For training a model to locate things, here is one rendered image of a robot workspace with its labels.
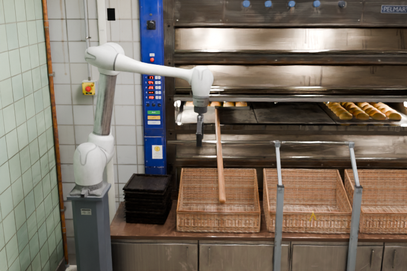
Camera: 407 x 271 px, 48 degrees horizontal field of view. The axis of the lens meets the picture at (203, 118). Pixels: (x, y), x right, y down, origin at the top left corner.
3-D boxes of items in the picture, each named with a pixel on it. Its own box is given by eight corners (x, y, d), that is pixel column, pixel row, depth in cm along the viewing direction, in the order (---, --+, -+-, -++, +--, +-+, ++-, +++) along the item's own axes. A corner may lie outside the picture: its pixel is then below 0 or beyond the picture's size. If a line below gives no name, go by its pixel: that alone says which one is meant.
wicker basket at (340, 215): (261, 201, 351) (262, 167, 344) (335, 202, 348) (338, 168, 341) (266, 233, 304) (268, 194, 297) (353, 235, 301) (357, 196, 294)
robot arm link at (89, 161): (69, 185, 260) (67, 148, 254) (82, 173, 277) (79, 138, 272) (97, 186, 258) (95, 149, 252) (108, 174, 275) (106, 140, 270)
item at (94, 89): (84, 93, 333) (83, 79, 331) (98, 93, 333) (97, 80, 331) (82, 95, 326) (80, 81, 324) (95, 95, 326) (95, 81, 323)
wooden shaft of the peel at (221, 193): (225, 204, 209) (225, 198, 208) (218, 204, 209) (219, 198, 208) (218, 111, 374) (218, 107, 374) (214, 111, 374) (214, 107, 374)
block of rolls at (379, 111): (322, 102, 408) (322, 96, 406) (377, 103, 406) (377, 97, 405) (340, 120, 349) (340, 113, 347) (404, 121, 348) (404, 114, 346)
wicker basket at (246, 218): (181, 201, 351) (180, 167, 344) (255, 202, 349) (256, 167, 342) (175, 232, 304) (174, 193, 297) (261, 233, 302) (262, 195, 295)
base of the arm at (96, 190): (66, 199, 256) (65, 189, 254) (79, 183, 277) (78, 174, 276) (99, 199, 255) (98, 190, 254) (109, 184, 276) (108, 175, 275)
